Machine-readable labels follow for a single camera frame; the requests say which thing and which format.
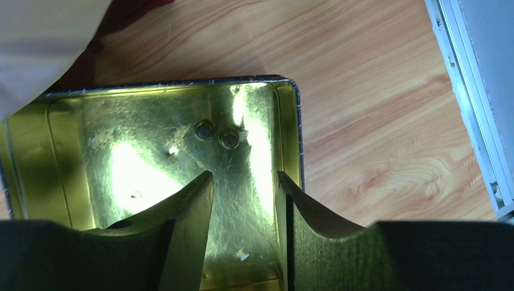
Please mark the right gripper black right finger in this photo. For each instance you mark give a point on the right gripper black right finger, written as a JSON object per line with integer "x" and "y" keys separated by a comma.
{"x": 324, "y": 251}

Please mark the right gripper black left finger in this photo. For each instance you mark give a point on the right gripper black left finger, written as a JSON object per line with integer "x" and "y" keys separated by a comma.
{"x": 160, "y": 248}

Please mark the yellow transparent piece tray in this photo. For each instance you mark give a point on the yellow transparent piece tray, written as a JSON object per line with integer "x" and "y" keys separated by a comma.
{"x": 89, "y": 158}

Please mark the dark chess pieces in tray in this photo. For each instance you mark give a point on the dark chess pieces in tray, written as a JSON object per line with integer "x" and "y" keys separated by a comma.
{"x": 228, "y": 137}

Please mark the pink hanging shorts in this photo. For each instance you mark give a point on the pink hanging shorts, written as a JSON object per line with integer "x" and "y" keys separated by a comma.
{"x": 40, "y": 40}

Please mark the white metal frame rail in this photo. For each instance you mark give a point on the white metal frame rail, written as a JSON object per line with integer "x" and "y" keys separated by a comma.
{"x": 476, "y": 42}

